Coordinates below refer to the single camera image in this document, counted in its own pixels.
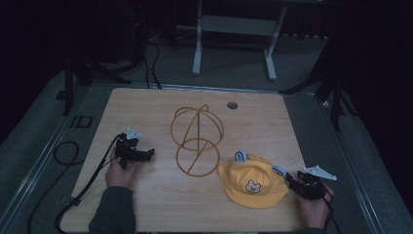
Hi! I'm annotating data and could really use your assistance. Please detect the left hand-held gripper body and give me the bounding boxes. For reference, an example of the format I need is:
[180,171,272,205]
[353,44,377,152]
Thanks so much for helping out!
[114,127,144,171]

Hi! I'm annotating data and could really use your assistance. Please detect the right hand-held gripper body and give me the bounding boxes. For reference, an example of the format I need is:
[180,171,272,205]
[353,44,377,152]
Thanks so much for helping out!
[295,165,338,202]

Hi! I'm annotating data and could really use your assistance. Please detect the yellow hat with blue ears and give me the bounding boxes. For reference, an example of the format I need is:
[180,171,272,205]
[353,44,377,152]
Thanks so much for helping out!
[217,150,290,210]

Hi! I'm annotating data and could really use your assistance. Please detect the person's right hand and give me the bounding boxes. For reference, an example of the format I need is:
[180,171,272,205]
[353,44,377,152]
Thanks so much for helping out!
[297,183,334,230]

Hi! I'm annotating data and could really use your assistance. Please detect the person's left hand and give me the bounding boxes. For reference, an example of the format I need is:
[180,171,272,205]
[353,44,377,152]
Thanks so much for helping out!
[104,149,141,190]

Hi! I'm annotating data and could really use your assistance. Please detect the black metal stand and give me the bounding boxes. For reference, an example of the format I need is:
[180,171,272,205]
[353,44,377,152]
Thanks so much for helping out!
[278,38,359,132]
[61,32,132,117]

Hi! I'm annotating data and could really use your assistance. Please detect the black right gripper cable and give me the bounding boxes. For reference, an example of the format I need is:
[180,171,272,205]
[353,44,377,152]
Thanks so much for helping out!
[322,189,343,234]

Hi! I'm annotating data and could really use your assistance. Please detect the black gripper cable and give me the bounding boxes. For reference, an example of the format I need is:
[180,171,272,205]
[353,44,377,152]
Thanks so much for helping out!
[54,132,127,234]
[322,189,343,234]

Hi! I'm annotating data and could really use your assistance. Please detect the golden wire hat stand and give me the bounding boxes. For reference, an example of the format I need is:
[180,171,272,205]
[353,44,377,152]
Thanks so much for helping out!
[169,103,225,178]

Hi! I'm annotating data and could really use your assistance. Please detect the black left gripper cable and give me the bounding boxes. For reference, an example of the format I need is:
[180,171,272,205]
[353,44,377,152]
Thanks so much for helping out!
[54,132,127,234]

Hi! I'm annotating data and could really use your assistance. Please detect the black floor cable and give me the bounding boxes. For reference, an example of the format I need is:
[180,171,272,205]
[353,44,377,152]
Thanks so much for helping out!
[26,140,81,234]

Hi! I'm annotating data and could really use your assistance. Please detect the black background cables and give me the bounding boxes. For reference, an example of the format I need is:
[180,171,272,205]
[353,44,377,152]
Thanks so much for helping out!
[141,40,164,91]

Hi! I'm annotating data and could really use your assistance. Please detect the white metal table frame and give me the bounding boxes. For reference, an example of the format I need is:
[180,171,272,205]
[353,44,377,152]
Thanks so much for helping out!
[192,0,288,82]

